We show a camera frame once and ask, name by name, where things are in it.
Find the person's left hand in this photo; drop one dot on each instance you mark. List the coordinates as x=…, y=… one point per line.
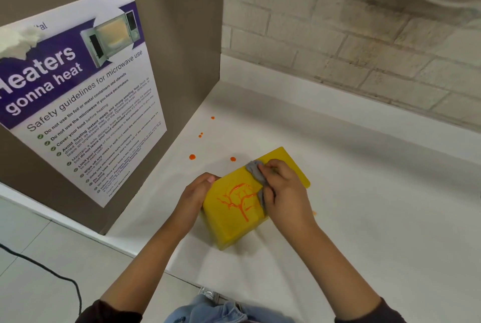
x=191, y=202

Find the person's right hand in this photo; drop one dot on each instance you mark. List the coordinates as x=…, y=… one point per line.
x=289, y=198

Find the yellow box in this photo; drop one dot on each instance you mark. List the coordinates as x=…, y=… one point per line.
x=225, y=221

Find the grey cleaning cloth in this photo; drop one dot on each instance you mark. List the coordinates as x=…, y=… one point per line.
x=255, y=170

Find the person's left forearm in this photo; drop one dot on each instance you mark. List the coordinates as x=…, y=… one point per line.
x=142, y=270

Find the person's right forearm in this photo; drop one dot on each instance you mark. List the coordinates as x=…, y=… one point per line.
x=330, y=277

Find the grey shoe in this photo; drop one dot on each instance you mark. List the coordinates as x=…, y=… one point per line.
x=212, y=293

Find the white and purple safety poster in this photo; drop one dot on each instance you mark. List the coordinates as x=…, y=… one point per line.
x=94, y=108

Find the brown cabinet side panel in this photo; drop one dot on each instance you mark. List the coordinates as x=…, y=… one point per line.
x=180, y=14

